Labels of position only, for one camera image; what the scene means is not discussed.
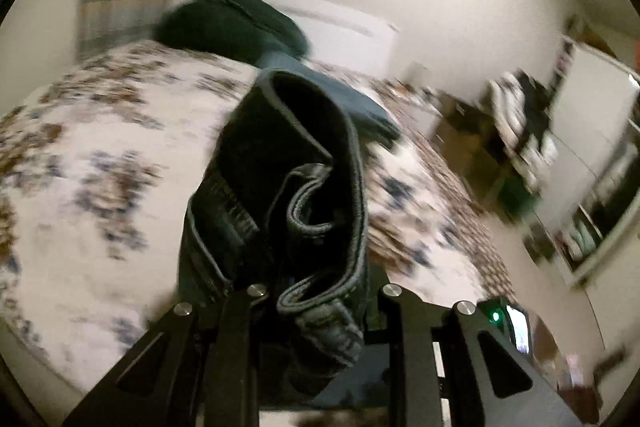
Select black clothes on chair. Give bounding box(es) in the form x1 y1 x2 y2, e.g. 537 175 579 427
514 69 551 157

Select dark blue jeans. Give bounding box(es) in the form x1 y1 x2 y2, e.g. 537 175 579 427
178 53 400 399

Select brown cardboard box by nightstand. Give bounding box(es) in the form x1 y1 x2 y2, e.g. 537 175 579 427
431 95 504 192

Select dark green quilted comforter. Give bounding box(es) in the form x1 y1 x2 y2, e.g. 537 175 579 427
153 0 310 65

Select brown checkered bed sheet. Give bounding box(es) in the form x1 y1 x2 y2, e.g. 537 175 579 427
366 81 515 307

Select white bed headboard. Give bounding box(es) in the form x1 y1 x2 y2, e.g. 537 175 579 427
169 0 398 78

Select white wardrobe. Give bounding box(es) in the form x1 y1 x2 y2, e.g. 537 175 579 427
535 38 639 286

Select floral bed blanket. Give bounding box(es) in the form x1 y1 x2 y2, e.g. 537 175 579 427
0 38 492 396

